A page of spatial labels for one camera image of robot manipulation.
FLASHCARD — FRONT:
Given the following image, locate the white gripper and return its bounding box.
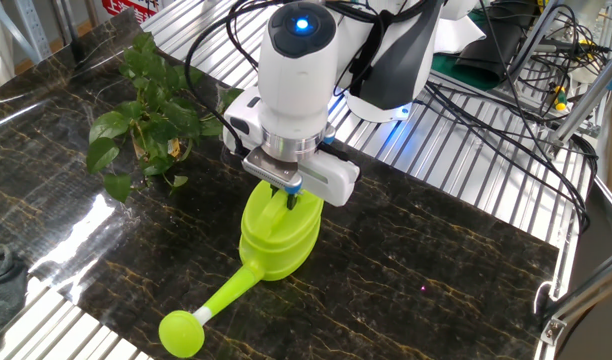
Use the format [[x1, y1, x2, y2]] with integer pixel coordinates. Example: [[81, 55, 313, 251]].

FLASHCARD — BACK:
[[221, 85, 362, 211]]

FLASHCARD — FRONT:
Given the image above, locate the lime green watering can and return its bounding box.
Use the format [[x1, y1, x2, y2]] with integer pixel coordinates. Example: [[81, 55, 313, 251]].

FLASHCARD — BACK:
[[158, 179, 326, 359]]

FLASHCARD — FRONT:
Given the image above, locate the green leafy potted plant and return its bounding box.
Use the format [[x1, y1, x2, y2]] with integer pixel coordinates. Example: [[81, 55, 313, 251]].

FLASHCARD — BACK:
[[85, 32, 245, 204]]

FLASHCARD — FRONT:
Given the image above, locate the black marble pattern mat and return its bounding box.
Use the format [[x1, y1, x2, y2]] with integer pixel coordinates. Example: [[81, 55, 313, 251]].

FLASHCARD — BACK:
[[0, 7, 560, 360]]

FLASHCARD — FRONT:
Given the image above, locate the red white sign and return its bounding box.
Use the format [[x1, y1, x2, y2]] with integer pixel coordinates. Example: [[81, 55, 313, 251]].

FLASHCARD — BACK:
[[101, 0, 161, 24]]

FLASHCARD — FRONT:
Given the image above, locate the grey crumpled cloth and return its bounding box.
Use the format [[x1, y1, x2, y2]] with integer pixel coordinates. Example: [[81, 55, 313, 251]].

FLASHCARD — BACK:
[[0, 227, 31, 342]]

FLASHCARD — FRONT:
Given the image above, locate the grey metal bar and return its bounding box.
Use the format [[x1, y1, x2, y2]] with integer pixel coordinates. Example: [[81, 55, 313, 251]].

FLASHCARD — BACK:
[[505, 0, 562, 86]]

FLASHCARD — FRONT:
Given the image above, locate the grey perforated shelf upright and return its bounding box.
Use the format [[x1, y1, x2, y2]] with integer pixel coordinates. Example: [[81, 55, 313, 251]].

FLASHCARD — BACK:
[[13, 0, 53, 62]]

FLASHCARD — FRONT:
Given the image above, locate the slanted aluminium profile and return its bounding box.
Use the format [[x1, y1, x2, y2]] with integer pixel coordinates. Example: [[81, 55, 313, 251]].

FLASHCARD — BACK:
[[550, 47, 612, 147]]

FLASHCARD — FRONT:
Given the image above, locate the dark grey panel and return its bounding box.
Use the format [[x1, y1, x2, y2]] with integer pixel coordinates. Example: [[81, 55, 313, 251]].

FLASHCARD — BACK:
[[555, 174, 612, 360]]

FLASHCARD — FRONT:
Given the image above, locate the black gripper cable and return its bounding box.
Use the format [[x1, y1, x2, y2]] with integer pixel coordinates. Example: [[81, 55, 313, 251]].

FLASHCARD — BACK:
[[184, 0, 387, 159]]

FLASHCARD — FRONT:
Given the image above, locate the black cable bundle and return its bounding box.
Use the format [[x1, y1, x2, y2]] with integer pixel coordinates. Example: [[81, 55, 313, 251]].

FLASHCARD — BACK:
[[413, 0, 601, 235]]

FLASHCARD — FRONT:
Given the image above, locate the aluminium profile with bracket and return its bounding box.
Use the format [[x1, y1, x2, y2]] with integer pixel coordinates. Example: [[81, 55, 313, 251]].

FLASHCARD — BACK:
[[538, 257, 612, 347]]

